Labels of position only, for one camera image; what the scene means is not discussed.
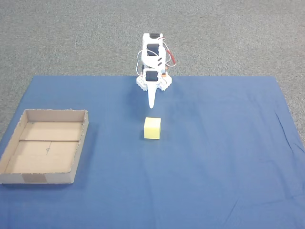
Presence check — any red cable on arm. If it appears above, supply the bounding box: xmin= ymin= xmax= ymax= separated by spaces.
xmin=163 ymin=39 xmax=178 ymax=67

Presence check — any yellow block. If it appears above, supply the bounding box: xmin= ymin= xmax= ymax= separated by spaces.
xmin=143 ymin=117 xmax=162 ymax=140

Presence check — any blue cloth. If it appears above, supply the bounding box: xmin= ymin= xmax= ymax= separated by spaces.
xmin=0 ymin=75 xmax=305 ymax=229

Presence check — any shallow cardboard box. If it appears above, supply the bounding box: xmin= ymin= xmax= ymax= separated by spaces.
xmin=0 ymin=109 xmax=90 ymax=185

